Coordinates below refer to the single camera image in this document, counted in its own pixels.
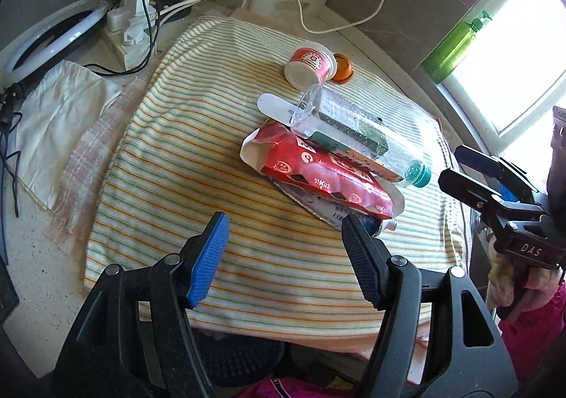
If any white cloth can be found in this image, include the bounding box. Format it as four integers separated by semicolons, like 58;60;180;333
15;59;122;210

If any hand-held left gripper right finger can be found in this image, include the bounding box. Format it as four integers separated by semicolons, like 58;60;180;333
341;213;518;398

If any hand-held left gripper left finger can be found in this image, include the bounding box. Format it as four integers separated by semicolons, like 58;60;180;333
51;211;231;398

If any round foil pie tin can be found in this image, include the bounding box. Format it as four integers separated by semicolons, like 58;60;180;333
270;177;354;228

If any black cable bundle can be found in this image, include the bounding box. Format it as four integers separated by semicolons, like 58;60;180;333
0;84;28;218

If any beige towel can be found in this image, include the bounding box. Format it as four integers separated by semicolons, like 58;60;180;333
190;318;432;383

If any black device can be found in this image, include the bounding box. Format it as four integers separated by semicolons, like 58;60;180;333
0;256;21;323

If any person's pink jacket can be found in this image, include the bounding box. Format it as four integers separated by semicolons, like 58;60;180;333
230;376;354;398

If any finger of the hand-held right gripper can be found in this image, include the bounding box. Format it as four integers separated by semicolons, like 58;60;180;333
455;145;538;204
439;169;549;244

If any window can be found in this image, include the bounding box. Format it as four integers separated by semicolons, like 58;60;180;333
438;0;566;169

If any white power strip with plugs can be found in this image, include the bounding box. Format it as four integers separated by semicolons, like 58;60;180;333
84;0;162;77

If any person's right forearm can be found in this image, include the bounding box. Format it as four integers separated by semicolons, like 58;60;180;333
486;250;566;381

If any blue plastic basket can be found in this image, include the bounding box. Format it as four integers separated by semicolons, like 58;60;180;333
195;331;286;387

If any red flattened carton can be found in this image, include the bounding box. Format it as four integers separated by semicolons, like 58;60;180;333
240;121;405;219

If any green plastic bottle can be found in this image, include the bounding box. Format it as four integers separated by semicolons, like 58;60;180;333
421;11;492;85

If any clear plastic bottle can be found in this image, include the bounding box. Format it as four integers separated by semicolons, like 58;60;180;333
289;83;432;189

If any red paper cup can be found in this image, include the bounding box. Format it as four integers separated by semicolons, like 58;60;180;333
284;41;337;88

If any striped towel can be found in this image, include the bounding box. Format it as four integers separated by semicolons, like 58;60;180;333
84;17;469;337

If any white flat stick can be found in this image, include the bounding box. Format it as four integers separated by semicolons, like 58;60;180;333
257;93;310;127

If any white ring light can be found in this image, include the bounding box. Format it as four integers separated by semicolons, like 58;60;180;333
2;0;109;85

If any orange bottle cap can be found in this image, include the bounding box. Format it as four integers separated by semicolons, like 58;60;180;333
331;54;354;84

